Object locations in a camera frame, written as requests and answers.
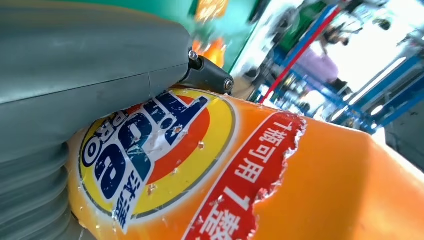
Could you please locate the orange detergent bottle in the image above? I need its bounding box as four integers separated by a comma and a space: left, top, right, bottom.
65, 86, 424, 240
192, 36, 229, 69
195, 0, 230, 22

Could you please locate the brown cardboard carton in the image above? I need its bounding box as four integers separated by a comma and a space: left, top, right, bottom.
231, 76, 263, 101

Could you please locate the red metal beam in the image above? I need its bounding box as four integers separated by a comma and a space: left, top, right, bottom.
259, 6, 342, 104

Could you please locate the person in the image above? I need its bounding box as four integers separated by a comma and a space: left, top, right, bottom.
298, 26, 354, 97

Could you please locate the blue metal rack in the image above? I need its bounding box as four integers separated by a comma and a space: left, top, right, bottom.
248, 0, 424, 133

